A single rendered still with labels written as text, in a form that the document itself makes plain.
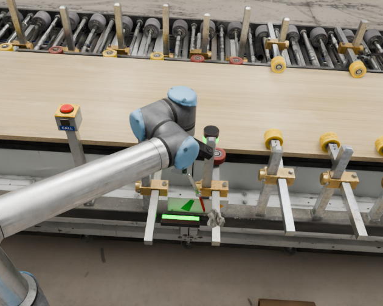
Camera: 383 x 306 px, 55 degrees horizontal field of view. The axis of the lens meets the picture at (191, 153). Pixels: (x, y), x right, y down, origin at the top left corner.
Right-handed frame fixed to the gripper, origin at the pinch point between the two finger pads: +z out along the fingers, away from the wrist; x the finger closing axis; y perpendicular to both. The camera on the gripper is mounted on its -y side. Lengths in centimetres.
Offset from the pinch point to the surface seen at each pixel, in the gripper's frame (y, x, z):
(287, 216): -37.6, 12.7, 4.9
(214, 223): -12.1, 11.4, 13.9
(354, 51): -96, -114, 6
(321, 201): -57, -6, 18
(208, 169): -8.7, -6.1, 3.0
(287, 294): -62, -3, 101
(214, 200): -12.5, -0.5, 15.0
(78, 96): 57, -59, 12
